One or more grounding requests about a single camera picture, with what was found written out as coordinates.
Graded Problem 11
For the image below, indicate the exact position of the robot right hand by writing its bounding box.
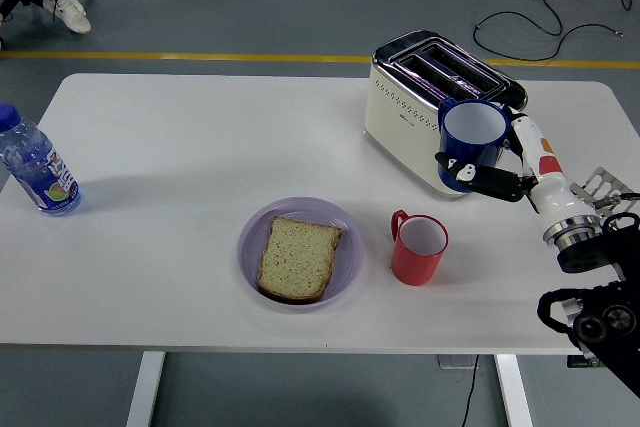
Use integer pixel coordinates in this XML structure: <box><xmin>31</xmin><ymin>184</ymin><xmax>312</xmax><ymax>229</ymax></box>
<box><xmin>433</xmin><ymin>105</ymin><xmax>600</xmax><ymax>231</ymax></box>

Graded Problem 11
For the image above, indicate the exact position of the blue cup white inside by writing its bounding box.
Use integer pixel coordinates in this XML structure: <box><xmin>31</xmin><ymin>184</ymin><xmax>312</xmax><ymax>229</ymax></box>
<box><xmin>435</xmin><ymin>97</ymin><xmax>512</xmax><ymax>193</ymax></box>

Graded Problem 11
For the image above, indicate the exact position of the red cup white inside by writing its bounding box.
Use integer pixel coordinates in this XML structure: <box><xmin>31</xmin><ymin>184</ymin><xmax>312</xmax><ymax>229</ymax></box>
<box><xmin>390</xmin><ymin>209</ymin><xmax>450</xmax><ymax>288</ymax></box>

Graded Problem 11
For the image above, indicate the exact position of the slice of bread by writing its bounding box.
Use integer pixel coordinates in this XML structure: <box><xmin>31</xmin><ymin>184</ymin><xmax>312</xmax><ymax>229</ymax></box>
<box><xmin>256</xmin><ymin>215</ymin><xmax>344</xmax><ymax>305</ymax></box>

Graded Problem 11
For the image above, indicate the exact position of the metal toast rack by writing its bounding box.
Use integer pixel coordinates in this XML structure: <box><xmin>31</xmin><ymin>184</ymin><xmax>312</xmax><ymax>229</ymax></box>
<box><xmin>569</xmin><ymin>165</ymin><xmax>640</xmax><ymax>221</ymax></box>

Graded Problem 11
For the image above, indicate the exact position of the cream and chrome toaster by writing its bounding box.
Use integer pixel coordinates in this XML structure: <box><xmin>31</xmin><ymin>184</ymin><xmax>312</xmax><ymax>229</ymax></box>
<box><xmin>363</xmin><ymin>29</ymin><xmax>530</xmax><ymax>202</ymax></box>

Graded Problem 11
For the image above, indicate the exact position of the grey box under table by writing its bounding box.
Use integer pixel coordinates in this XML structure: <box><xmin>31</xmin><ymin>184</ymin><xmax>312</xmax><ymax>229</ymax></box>
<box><xmin>437</xmin><ymin>354</ymin><xmax>479</xmax><ymax>371</ymax></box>

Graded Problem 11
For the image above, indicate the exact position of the purple plate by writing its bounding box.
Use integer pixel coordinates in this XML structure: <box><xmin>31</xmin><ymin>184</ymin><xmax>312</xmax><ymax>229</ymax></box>
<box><xmin>236</xmin><ymin>196</ymin><xmax>366</xmax><ymax>315</ymax></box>

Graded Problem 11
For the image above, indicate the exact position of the white table leg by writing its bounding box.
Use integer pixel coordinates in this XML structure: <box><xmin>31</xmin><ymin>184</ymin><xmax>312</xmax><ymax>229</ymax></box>
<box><xmin>125</xmin><ymin>350</ymin><xmax>167</xmax><ymax>427</ymax></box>
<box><xmin>494</xmin><ymin>353</ymin><xmax>534</xmax><ymax>427</ymax></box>

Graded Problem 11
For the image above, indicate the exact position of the clear bottle blue cap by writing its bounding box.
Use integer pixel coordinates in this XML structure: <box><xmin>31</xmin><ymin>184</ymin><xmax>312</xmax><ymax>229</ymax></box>
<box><xmin>0</xmin><ymin>102</ymin><xmax>83</xmax><ymax>218</ymax></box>

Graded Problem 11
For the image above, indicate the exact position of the thin black hanging cable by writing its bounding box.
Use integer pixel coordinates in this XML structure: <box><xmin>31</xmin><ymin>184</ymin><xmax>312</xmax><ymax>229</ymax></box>
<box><xmin>459</xmin><ymin>354</ymin><xmax>480</xmax><ymax>427</ymax></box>

